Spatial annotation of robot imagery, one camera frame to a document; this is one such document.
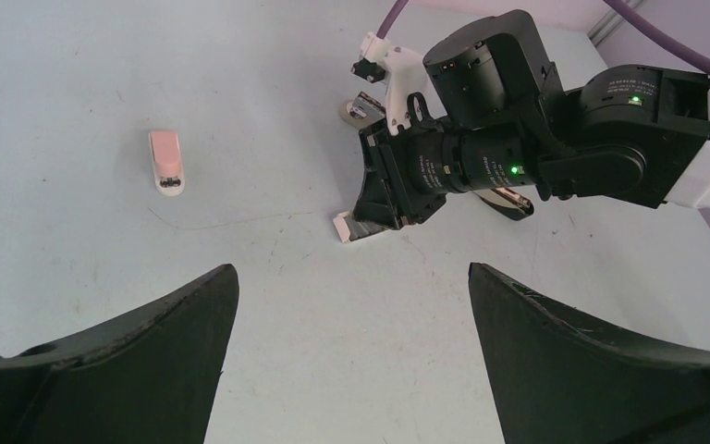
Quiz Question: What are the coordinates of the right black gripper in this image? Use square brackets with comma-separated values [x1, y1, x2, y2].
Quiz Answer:
[352, 119, 534, 230]

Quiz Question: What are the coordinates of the staple box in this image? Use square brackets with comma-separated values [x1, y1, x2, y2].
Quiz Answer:
[333, 211, 391, 244]

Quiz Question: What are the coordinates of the pink stapler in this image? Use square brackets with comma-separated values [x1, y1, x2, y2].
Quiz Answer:
[148, 130, 186, 197]

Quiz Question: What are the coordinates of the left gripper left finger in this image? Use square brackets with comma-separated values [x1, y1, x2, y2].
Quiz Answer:
[0, 265, 239, 443]

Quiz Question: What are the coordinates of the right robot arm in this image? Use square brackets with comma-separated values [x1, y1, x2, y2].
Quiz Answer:
[349, 10, 710, 230]

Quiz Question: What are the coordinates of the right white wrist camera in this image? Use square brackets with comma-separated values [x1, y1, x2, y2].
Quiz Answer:
[351, 32, 429, 136]

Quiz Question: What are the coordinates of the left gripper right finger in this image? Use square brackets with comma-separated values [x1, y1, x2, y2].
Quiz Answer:
[469, 263, 710, 443]

